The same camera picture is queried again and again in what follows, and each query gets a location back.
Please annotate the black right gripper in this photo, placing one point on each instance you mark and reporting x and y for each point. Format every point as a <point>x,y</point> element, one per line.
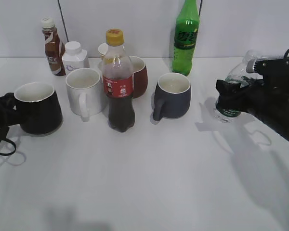
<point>267,99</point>

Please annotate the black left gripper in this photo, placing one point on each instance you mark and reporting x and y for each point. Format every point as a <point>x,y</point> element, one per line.
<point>9,116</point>

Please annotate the black ceramic cup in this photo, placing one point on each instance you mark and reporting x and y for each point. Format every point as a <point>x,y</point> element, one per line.
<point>39,107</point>

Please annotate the dark grey ceramic mug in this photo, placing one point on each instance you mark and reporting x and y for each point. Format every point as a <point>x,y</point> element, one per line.
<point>172,96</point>

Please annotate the green soda bottle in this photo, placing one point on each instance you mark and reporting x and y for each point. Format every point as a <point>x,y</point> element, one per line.
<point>186,30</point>

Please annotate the brown coffee drink bottle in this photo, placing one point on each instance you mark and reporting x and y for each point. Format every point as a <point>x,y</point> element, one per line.
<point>54,47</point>

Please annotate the white ceramic mug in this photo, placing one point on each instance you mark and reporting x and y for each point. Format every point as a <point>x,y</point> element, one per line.
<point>85,93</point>

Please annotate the white plastic bottle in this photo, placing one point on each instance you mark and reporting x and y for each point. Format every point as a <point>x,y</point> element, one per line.
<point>75,57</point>

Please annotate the red ceramic mug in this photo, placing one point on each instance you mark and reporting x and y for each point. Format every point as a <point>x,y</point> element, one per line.
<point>140,78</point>

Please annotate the cola bottle yellow cap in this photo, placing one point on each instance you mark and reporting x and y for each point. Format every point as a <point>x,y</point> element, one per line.
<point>117,72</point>

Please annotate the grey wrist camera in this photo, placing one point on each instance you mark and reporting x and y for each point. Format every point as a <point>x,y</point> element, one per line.
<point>265,65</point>

